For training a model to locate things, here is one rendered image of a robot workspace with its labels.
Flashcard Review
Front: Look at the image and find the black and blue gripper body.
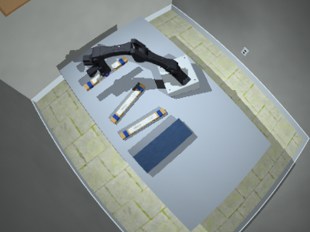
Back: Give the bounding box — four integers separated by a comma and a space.
101, 62, 111, 76

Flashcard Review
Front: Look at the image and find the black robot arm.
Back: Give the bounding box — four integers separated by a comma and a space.
83, 39, 190, 86

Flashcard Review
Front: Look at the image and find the tan rectangular box with blue bands and white label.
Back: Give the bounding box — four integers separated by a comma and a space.
120, 108, 166, 140

